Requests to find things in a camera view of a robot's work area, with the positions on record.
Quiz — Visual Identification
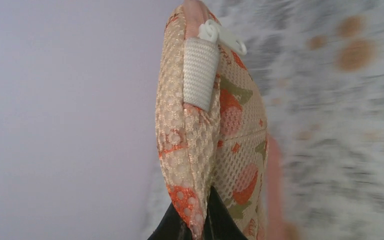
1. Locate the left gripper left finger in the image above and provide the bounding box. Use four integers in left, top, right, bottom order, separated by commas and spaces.
147, 203, 192, 240

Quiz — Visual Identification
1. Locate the floral patterned table mat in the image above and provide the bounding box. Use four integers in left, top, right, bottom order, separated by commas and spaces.
138, 0, 384, 240

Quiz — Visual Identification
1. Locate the orange floral mesh laundry bag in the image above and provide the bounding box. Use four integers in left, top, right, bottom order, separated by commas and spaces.
155, 0, 287, 240

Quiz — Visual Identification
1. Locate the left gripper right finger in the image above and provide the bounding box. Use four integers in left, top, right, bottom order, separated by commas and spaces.
203, 186, 247, 240

